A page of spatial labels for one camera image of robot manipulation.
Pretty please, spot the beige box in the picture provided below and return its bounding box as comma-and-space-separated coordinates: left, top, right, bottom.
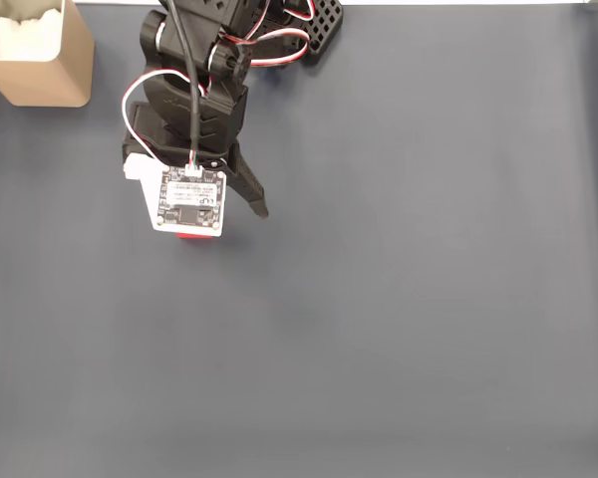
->
0, 0, 96, 109

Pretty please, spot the dark blue-grey mat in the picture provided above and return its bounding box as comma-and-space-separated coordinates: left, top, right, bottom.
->
0, 3, 598, 478

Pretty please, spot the white tissue paper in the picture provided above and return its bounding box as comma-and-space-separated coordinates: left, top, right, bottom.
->
0, 8, 64, 62

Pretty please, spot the black camera cable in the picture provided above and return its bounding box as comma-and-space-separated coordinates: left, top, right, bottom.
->
166, 0, 204, 170

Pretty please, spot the white camera board mount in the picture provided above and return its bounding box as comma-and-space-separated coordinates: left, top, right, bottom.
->
122, 152, 229, 238

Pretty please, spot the red white servo cable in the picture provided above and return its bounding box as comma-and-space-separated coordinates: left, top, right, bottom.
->
218, 0, 316, 69
121, 69, 210, 160

